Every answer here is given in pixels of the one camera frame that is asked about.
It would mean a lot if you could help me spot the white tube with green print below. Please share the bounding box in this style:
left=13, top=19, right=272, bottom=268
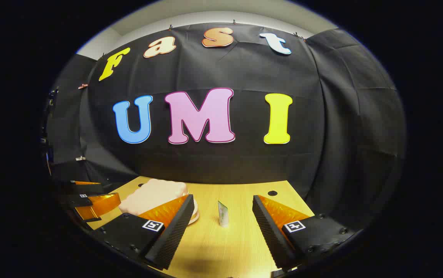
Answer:
left=218, top=201, right=229, bottom=227

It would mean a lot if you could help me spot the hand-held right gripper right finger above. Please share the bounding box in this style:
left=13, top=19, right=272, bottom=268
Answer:
left=252, top=195, right=362, bottom=270

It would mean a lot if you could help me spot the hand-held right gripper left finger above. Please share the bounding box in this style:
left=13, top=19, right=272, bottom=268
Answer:
left=90, top=194, right=195, bottom=270

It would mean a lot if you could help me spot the black backdrop cloth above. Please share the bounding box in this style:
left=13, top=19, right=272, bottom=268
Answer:
left=42, top=22, right=406, bottom=232

